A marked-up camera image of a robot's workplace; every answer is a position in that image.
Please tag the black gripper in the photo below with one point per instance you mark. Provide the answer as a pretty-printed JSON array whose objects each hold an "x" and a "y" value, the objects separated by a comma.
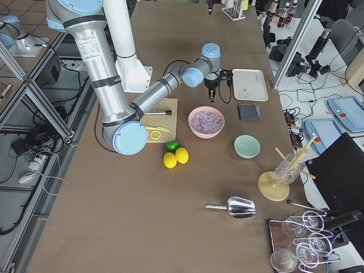
[{"x": 210, "y": 83}]

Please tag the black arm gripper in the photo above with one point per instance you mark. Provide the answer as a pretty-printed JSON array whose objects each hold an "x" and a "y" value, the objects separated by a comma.
[{"x": 210, "y": 5}]

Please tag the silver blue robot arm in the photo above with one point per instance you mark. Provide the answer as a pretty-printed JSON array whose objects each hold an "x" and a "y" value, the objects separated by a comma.
[
  {"x": 102, "y": 32},
  {"x": 12, "y": 30}
]

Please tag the pink bowl of ice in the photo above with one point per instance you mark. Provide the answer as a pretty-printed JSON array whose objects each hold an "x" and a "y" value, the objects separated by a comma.
[{"x": 206, "y": 122}]

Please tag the wooden cup tree stand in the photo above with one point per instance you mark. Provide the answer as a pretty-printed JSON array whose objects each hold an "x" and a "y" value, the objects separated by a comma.
[{"x": 275, "y": 190}]

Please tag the beige rabbit tray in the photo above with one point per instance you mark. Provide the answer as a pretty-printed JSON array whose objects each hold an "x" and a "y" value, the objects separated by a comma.
[{"x": 249, "y": 85}]

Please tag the grey folded cloth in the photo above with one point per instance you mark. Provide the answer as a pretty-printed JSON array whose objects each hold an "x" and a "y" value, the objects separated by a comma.
[{"x": 249, "y": 113}]

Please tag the bamboo cutting board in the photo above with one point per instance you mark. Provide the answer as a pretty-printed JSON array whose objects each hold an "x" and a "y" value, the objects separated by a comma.
[{"x": 166, "y": 121}]

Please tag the green ceramic bowl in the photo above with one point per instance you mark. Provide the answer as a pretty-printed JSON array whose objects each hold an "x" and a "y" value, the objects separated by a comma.
[{"x": 246, "y": 146}]

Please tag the green lime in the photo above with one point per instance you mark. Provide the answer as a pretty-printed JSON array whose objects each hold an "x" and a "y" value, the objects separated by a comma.
[{"x": 172, "y": 145}]

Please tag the yellow lemon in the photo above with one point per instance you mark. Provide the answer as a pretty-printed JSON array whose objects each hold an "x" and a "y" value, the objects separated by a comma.
[
  {"x": 169, "y": 160},
  {"x": 182, "y": 155}
]

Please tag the yellow plastic knife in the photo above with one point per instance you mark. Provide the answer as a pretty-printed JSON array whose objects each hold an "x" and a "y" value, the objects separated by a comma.
[{"x": 157, "y": 128}]

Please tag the clear textured glass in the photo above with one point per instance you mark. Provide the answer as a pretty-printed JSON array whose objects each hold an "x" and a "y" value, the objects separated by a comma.
[{"x": 284, "y": 174}]

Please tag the blue teach pendant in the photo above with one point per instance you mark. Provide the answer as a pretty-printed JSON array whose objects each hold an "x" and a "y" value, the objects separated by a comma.
[
  {"x": 349, "y": 112},
  {"x": 327, "y": 131}
]

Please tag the wine glass rack tray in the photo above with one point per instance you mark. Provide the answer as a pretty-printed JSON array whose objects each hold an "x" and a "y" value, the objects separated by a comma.
[{"x": 301, "y": 243}]

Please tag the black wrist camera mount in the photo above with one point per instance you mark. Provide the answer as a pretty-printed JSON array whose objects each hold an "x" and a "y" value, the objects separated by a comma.
[{"x": 226, "y": 75}]

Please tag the white wire cup rack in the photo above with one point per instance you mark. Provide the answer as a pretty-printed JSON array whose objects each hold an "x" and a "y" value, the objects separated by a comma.
[{"x": 234, "y": 9}]

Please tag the white camera post base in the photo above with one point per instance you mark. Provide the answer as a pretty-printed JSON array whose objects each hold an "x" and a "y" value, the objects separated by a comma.
[{"x": 134, "y": 75}]

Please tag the aluminium frame post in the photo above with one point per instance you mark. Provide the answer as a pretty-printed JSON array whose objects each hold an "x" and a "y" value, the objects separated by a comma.
[{"x": 309, "y": 13}]

